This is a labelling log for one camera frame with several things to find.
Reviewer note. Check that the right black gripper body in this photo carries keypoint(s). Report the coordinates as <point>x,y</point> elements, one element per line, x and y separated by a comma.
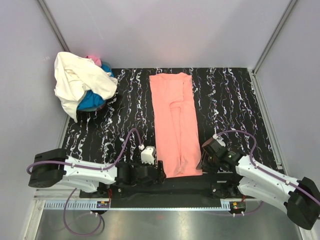
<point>212,166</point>

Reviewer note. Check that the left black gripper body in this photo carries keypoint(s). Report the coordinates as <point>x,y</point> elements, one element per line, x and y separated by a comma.
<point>141,165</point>

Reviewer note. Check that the salmon pink t shirt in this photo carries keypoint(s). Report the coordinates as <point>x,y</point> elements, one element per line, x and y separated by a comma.
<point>175,123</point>

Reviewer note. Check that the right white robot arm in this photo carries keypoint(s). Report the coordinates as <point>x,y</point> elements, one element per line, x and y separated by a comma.
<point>298,199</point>

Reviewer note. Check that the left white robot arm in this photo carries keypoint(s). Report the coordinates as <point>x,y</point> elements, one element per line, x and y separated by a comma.
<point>56,167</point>

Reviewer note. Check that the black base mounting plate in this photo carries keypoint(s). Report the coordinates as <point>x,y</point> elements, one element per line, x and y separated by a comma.
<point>180,192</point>

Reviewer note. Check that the blue t shirt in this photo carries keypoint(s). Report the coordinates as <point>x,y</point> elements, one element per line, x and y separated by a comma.
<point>91,102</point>

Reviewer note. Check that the cream t shirt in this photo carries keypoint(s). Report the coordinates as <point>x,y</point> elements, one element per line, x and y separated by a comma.
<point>75,76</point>

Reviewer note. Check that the right slotted cable duct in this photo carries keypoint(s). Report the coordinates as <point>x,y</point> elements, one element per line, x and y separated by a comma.
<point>233,204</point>

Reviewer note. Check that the slotted cable duct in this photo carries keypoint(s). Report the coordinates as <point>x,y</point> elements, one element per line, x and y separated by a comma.
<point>92,205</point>
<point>233,204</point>

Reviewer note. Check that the left slotted cable duct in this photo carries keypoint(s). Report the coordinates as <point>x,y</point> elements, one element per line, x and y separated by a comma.
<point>92,205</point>

